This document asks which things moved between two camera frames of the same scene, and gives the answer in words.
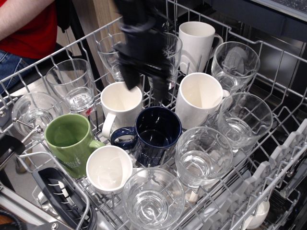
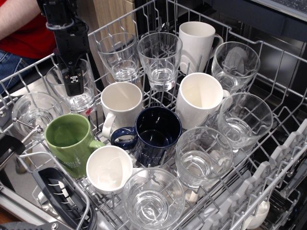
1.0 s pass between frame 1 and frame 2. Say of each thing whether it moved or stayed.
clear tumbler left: stayed
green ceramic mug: stayed
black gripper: moved
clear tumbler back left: stayed
